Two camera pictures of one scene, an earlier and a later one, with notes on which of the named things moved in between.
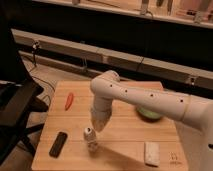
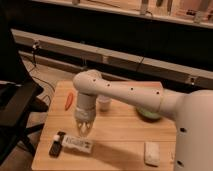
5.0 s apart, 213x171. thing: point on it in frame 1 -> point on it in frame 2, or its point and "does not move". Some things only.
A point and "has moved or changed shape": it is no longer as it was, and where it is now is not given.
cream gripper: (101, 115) -> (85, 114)
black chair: (20, 98) does not move
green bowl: (148, 114) does not move
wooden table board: (70, 140) does not move
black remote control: (58, 145) does not move
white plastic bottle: (91, 139) has moved or changed shape
